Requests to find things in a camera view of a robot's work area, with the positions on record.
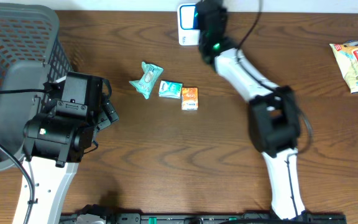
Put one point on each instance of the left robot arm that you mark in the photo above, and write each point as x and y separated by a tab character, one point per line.
56	139

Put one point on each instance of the grey plastic basket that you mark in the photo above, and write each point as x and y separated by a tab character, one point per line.
30	55

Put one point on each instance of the orange snack packet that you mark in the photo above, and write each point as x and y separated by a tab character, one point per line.
189	99

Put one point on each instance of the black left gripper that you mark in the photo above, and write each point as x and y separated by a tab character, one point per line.
110	111

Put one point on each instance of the teal candy wrapper packet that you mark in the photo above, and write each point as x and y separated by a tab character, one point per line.
147	82

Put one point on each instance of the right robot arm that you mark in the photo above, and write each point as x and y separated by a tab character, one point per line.
273	114

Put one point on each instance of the small teal packet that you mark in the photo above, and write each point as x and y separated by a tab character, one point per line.
169	89

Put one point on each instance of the large white snack bag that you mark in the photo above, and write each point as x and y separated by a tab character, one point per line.
346	56

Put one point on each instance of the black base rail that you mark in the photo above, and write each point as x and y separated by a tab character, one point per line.
250	217

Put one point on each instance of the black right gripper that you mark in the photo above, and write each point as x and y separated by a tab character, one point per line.
225	15

